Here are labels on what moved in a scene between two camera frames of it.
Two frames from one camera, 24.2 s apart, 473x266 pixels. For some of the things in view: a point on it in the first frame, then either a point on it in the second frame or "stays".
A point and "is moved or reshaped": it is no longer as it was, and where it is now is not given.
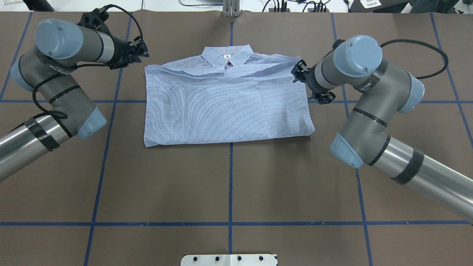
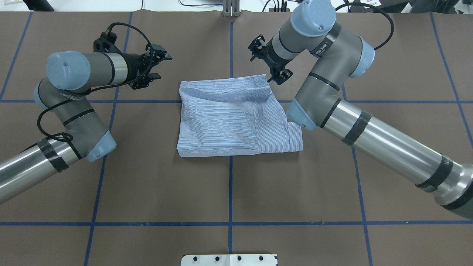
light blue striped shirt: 227,92 is moved or reshaped
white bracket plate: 228,260 stays
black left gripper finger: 142,49 → 157,53
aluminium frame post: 231,8 stays
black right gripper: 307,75 → 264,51
